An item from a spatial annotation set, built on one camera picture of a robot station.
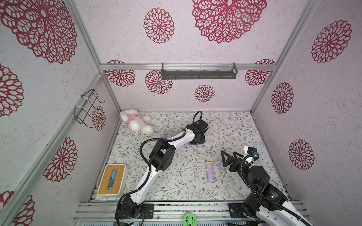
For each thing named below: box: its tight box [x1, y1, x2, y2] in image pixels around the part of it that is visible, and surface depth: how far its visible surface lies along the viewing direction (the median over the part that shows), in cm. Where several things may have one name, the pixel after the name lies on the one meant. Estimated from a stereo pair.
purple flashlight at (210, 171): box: [205, 161, 215, 183], surface depth 87 cm
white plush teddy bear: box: [119, 108, 154, 136], surface depth 103 cm
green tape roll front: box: [183, 212, 198, 226], surface depth 69 cm
